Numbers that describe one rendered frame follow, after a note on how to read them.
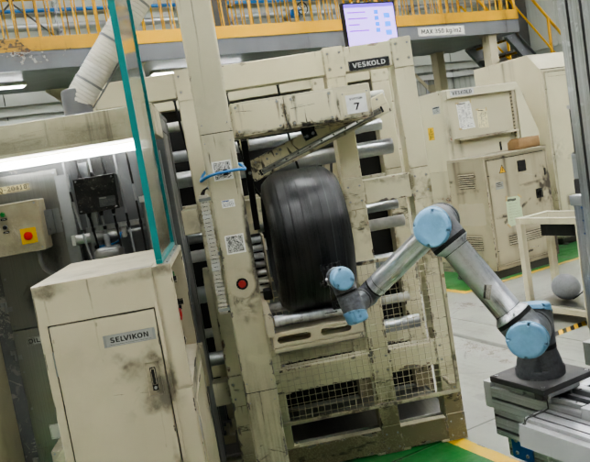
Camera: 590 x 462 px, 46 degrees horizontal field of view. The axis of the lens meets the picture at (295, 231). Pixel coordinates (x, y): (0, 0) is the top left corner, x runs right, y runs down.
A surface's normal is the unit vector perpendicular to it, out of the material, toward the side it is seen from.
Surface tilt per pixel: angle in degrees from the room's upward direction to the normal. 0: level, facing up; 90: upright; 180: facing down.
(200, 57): 90
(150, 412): 90
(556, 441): 90
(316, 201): 56
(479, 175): 90
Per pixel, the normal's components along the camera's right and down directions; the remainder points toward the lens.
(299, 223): 0.05, -0.25
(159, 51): 0.47, 0.01
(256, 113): 0.11, 0.08
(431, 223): -0.49, 0.05
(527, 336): -0.33, 0.26
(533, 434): -0.87, 0.19
